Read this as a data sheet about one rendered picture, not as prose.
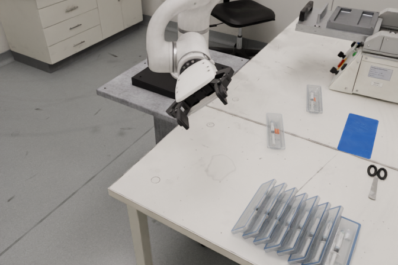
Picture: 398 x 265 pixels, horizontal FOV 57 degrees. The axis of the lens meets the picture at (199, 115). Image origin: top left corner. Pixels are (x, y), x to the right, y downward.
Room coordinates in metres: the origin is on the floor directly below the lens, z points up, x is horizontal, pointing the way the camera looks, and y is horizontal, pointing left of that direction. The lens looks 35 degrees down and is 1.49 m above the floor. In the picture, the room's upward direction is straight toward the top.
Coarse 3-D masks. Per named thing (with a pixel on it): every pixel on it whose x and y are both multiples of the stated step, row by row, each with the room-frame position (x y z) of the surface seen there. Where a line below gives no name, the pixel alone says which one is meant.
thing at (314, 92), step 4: (308, 88) 1.21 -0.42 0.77; (312, 88) 1.21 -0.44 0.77; (316, 88) 1.21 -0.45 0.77; (320, 88) 1.21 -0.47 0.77; (308, 92) 1.18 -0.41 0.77; (312, 92) 1.18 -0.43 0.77; (316, 92) 1.18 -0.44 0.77; (320, 92) 1.18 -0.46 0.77; (308, 96) 1.15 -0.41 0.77; (312, 96) 1.15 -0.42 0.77; (316, 96) 1.15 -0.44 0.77; (320, 96) 1.15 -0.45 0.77; (308, 100) 1.12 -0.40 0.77; (312, 100) 1.12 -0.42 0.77; (316, 100) 1.12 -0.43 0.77; (320, 100) 1.12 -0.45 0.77; (308, 104) 1.10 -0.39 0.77; (312, 104) 1.10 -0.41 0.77; (316, 104) 1.10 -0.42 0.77; (320, 104) 1.10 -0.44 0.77; (308, 108) 1.07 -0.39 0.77; (312, 108) 1.07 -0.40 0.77; (316, 108) 1.07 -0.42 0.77; (320, 108) 1.07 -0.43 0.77
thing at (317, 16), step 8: (312, 16) 1.45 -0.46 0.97; (320, 16) 1.37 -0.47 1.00; (328, 16) 1.45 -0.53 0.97; (296, 24) 1.37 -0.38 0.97; (304, 24) 1.36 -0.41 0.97; (312, 24) 1.36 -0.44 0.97; (320, 24) 1.36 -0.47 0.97; (376, 24) 1.36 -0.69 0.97; (304, 32) 1.35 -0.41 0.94; (312, 32) 1.34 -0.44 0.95; (320, 32) 1.33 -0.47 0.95; (328, 32) 1.31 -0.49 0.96; (336, 32) 1.30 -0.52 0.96; (344, 32) 1.29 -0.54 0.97; (352, 32) 1.28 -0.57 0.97; (376, 32) 1.28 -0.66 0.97; (352, 40) 1.27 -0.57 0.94; (360, 40) 1.26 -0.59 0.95
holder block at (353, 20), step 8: (336, 8) 1.47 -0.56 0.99; (344, 8) 1.48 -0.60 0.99; (352, 8) 1.47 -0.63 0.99; (336, 16) 1.40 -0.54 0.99; (344, 16) 1.42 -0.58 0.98; (352, 16) 1.38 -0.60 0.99; (360, 16) 1.38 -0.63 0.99; (368, 16) 1.42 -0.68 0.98; (376, 16) 1.38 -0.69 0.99; (328, 24) 1.32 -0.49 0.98; (336, 24) 1.31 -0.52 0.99; (344, 24) 1.30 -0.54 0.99; (352, 24) 1.30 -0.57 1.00; (360, 24) 1.33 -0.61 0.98; (368, 24) 1.33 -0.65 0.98; (360, 32) 1.27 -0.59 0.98; (368, 32) 1.26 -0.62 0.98
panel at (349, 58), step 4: (356, 44) 1.42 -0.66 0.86; (352, 48) 1.44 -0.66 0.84; (360, 48) 1.27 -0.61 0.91; (348, 52) 1.45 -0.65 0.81; (360, 52) 1.22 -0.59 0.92; (348, 56) 1.37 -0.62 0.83; (352, 56) 1.28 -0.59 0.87; (356, 56) 1.22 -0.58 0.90; (348, 60) 1.30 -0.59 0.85; (352, 60) 1.23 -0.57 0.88; (348, 64) 1.23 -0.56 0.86; (340, 68) 1.34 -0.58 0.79; (344, 68) 1.25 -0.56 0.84; (340, 72) 1.26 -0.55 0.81; (336, 76) 1.26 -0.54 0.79; (332, 80) 1.28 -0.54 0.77
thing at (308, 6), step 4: (308, 4) 1.48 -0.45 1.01; (312, 4) 1.50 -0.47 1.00; (304, 8) 1.43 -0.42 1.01; (308, 8) 1.44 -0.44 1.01; (312, 8) 1.52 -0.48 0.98; (300, 12) 1.40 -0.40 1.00; (304, 12) 1.40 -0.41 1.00; (300, 16) 1.40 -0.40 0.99; (304, 16) 1.40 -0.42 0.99; (300, 20) 1.40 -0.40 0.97
